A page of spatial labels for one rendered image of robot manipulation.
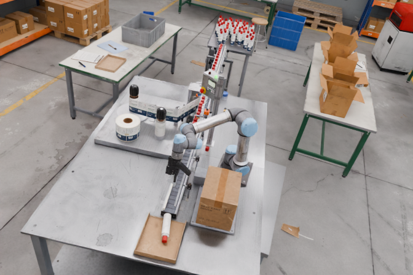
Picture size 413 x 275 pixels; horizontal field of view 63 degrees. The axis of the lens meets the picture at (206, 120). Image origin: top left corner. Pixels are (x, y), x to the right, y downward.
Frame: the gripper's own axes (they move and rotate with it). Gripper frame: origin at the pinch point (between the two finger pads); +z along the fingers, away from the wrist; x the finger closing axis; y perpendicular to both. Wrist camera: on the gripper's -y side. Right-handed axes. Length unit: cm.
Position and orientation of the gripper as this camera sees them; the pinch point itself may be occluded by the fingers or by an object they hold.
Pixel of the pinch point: (174, 185)
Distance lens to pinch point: 232.0
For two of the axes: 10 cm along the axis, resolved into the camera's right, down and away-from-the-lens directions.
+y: -9.8, -2.1, 0.6
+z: -1.8, 9.4, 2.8
